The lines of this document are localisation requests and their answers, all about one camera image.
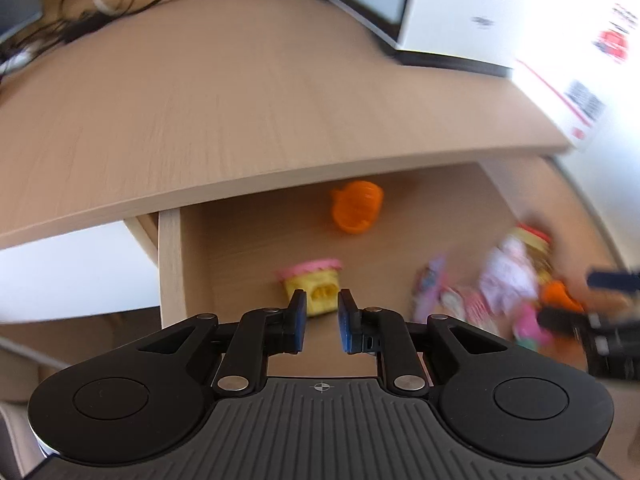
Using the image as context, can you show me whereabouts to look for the red yellow toy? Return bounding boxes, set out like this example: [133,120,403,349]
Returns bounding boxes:
[510,223,553,287]

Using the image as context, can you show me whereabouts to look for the pink snack packet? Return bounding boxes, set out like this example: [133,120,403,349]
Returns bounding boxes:
[411,255,446,323]

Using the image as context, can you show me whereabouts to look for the yellow pink toy cupcake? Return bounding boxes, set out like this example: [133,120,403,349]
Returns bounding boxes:
[277,258,343,318]

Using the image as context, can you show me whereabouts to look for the red white striped packet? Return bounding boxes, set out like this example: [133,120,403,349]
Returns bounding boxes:
[439,287,499,335]

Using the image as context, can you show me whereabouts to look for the orange toy carrot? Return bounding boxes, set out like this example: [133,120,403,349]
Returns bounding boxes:
[539,280,585,313]

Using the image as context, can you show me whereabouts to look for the white wooden drawer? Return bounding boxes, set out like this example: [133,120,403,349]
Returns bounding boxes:
[124,156,632,378]

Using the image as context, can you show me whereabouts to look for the pink green toy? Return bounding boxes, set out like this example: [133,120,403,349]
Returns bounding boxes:
[512,304,553,351]

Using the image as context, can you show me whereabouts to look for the orange toy basket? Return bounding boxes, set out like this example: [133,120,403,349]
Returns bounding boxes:
[331,180,384,234]

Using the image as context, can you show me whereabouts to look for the white poster with QR codes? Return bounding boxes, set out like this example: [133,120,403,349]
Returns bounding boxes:
[513,0,639,148]

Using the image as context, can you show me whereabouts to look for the white pink plastic bag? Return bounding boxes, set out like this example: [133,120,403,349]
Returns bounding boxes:
[478,235,538,314]

